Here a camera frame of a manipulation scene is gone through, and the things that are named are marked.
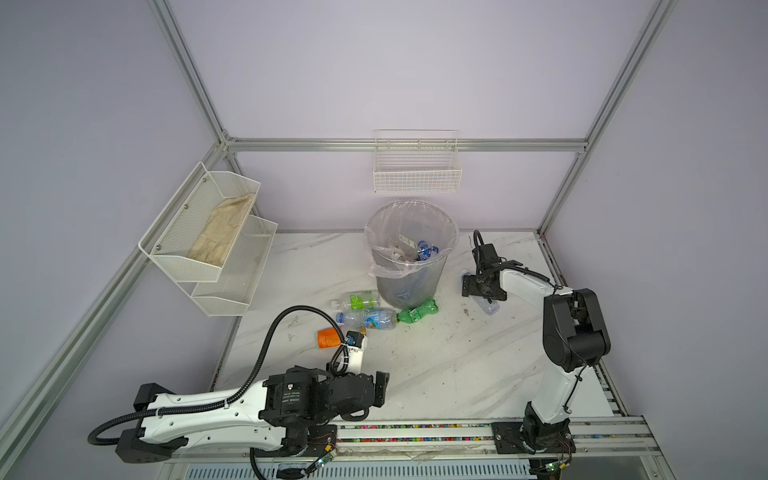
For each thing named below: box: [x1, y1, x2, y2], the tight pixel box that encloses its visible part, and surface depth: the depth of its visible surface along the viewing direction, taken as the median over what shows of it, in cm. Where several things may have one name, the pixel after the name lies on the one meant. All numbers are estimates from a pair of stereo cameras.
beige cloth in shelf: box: [188, 194, 254, 267], surface depth 80 cm
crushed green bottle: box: [397, 298, 439, 324], surface depth 95 cm
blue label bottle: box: [417, 240, 439, 261], surface depth 97 cm
